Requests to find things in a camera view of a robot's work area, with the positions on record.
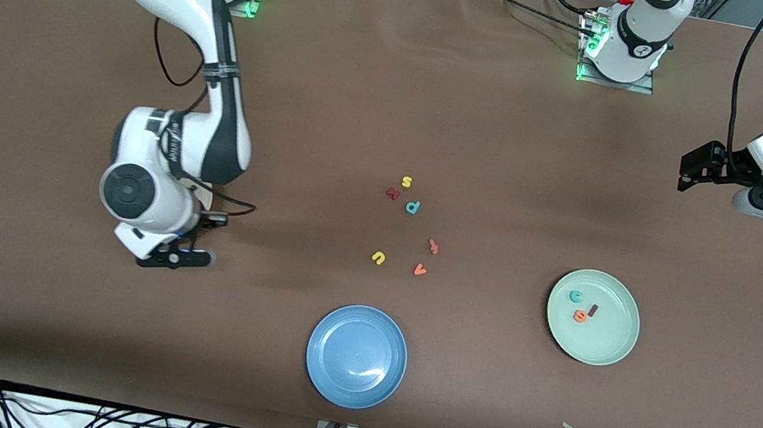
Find beige brown plate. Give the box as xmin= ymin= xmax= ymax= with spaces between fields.
xmin=185 ymin=179 xmax=218 ymax=214

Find pale green plate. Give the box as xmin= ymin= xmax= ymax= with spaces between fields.
xmin=538 ymin=263 xmax=649 ymax=373

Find blue plate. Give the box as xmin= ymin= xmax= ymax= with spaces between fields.
xmin=298 ymin=298 xmax=416 ymax=417

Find brown paper table cover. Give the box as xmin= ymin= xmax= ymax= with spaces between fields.
xmin=0 ymin=0 xmax=763 ymax=428

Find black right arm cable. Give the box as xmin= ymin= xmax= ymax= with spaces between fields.
xmin=125 ymin=18 xmax=287 ymax=222

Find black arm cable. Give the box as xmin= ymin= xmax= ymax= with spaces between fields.
xmin=125 ymin=18 xmax=287 ymax=222
xmin=722 ymin=0 xmax=763 ymax=158

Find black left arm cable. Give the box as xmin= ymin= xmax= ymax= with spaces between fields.
xmin=722 ymin=0 xmax=763 ymax=158

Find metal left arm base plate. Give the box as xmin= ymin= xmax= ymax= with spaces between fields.
xmin=573 ymin=11 xmax=666 ymax=96

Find black cable on table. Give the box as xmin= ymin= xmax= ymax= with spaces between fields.
xmin=461 ymin=0 xmax=606 ymax=40

